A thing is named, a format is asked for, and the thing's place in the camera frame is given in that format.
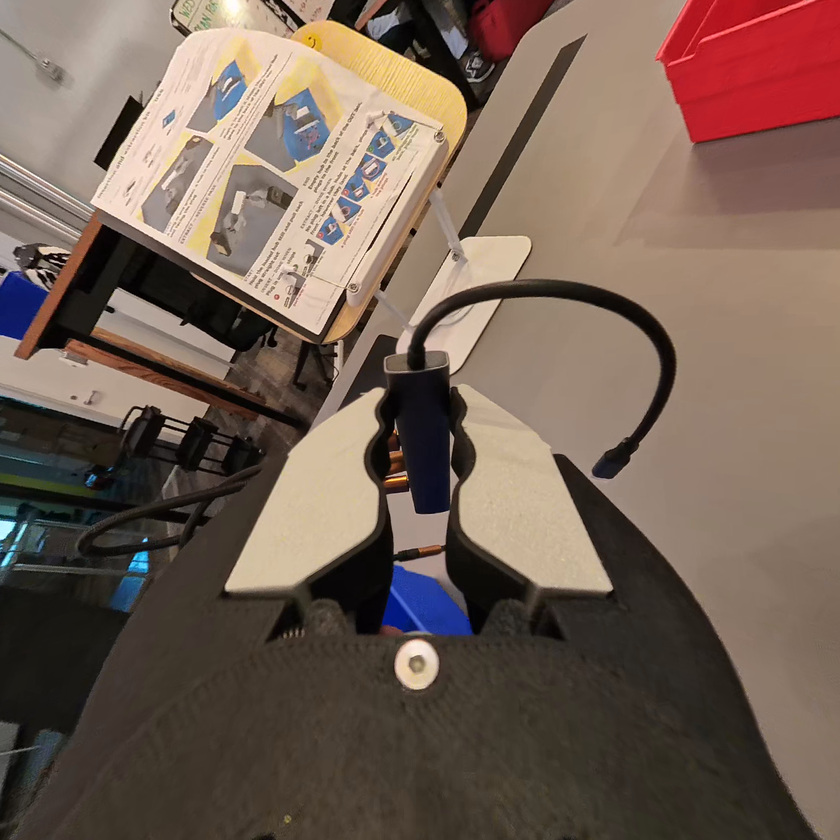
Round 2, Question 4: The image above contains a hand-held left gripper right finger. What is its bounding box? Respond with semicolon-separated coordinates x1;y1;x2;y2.
447;385;615;624

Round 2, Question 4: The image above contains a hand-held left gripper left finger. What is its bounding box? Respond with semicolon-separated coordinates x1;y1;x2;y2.
224;388;395;624

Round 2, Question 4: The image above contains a dark USB hub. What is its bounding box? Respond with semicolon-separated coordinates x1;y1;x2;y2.
384;350;455;515

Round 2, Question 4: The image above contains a blue plastic bin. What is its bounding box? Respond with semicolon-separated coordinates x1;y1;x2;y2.
381;567;473;637

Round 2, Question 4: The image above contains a hub cable grey plug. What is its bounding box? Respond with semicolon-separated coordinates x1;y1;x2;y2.
405;279;679;480

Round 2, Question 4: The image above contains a red plastic bin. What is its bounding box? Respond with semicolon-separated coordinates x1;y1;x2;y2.
657;0;840;145

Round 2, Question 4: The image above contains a black utility cart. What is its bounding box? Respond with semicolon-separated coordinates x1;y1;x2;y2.
86;405;263;489

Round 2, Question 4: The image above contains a white stand base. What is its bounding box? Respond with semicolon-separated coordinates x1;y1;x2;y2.
401;234;534;375

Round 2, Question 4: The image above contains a wooden standing desk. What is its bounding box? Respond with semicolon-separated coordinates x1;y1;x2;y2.
14;210;283;362

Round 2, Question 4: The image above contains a printed instruction sheet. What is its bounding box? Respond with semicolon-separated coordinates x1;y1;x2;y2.
90;29;447;336

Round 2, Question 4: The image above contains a blue sign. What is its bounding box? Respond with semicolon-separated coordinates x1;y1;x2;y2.
0;269;53;336

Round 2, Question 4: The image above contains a red bag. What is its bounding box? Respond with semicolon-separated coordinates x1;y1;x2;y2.
466;0;552;60

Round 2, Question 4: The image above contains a whiteboard with writing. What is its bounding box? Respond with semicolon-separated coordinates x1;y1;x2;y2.
168;0;296;38

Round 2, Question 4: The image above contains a wooden post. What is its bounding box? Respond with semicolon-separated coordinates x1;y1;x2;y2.
59;335;303;427

